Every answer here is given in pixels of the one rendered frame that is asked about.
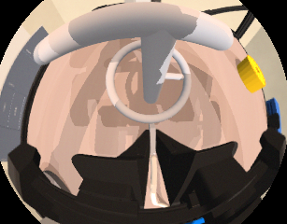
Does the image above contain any yellow cylinder with center hole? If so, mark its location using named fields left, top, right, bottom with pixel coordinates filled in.
left=237, top=55, right=265, bottom=93

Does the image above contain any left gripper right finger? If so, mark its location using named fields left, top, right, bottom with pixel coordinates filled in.
left=155, top=129, right=238, bottom=206

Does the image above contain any white rope with loop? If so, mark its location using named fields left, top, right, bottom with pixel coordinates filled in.
left=106, top=40, right=192, bottom=207

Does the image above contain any tan rounded crossbar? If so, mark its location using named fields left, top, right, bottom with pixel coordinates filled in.
left=34, top=2, right=234, bottom=65

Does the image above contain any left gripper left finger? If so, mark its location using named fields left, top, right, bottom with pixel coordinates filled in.
left=71, top=130, right=151, bottom=208

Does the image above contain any blue tray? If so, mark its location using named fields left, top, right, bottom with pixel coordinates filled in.
left=186, top=218, right=205, bottom=224

